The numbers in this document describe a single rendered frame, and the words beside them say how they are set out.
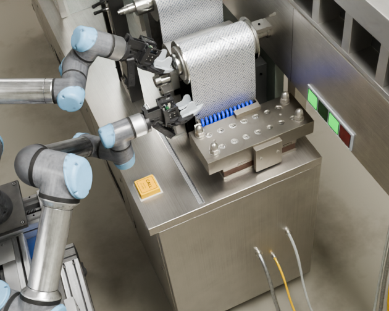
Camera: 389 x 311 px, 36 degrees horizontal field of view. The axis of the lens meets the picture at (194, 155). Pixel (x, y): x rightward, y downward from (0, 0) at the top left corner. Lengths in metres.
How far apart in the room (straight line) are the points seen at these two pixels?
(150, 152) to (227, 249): 0.47
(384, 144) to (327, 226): 1.44
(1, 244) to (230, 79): 1.02
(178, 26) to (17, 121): 1.89
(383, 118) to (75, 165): 0.83
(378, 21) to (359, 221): 1.73
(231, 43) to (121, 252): 1.43
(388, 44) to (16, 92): 1.01
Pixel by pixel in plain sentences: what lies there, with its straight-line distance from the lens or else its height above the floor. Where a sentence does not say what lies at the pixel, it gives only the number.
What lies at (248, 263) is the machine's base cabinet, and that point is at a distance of 2.47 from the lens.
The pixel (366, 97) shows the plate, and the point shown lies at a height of 1.39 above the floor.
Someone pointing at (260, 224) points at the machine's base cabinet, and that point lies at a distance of 2.28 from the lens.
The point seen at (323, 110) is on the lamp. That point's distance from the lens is 1.91.
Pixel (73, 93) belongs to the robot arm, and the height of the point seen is 1.39.
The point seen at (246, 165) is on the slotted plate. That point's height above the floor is 0.92.
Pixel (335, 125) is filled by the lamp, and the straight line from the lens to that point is 1.87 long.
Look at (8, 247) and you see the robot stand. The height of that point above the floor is 0.73.
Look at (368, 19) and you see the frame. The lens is 1.55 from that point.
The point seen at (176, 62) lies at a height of 1.28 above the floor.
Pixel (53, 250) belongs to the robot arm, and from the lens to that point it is 1.73.
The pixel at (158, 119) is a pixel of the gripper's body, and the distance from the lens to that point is 2.01.
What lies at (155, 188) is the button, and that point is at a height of 0.92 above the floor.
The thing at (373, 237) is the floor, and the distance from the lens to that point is 3.07.
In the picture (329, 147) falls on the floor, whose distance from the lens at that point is 3.40.
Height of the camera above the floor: 2.54
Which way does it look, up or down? 49 degrees down
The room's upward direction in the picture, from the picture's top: 8 degrees counter-clockwise
